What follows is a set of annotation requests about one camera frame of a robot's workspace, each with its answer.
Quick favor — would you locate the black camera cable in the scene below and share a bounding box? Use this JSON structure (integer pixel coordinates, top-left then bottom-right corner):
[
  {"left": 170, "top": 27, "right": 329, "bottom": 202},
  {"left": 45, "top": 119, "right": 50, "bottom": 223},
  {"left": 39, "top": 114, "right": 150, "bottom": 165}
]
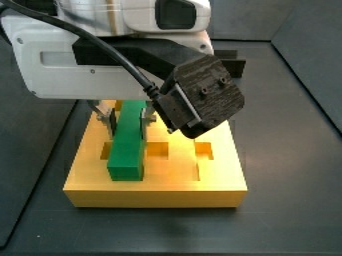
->
[{"left": 0, "top": 0, "right": 163, "bottom": 101}]

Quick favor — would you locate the green rectangular block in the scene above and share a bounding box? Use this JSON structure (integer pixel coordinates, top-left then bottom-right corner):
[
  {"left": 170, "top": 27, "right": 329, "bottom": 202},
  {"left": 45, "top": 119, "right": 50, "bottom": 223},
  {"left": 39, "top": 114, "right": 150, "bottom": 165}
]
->
[{"left": 107, "top": 101, "right": 146, "bottom": 181}]

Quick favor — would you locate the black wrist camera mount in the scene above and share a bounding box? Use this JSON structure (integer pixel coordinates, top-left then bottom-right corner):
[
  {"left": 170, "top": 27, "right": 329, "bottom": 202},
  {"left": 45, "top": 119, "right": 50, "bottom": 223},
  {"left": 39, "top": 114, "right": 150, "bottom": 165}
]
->
[{"left": 71, "top": 36, "right": 246, "bottom": 140}]

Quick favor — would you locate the black angle bracket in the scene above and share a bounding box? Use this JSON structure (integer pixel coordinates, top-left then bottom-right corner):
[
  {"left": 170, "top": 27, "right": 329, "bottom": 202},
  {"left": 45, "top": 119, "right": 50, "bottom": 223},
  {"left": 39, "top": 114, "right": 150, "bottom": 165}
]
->
[{"left": 214, "top": 50, "right": 246, "bottom": 78}]

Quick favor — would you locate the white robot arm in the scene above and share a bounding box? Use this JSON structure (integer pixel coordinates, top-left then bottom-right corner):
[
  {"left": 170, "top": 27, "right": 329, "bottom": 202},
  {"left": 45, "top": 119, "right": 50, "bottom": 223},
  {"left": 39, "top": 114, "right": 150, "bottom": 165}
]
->
[{"left": 0, "top": 0, "right": 216, "bottom": 138}]

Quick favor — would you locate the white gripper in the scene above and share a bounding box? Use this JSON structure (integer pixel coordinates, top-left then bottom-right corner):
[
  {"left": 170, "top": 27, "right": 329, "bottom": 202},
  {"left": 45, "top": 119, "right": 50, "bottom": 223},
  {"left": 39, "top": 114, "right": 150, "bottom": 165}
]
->
[{"left": 2, "top": 14, "right": 213, "bottom": 140}]

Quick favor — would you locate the yellow slotted board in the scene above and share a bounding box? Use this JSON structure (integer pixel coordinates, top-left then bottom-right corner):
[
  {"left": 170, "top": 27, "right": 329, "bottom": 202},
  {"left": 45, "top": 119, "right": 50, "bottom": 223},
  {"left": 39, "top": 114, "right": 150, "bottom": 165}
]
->
[{"left": 63, "top": 101, "right": 248, "bottom": 208}]

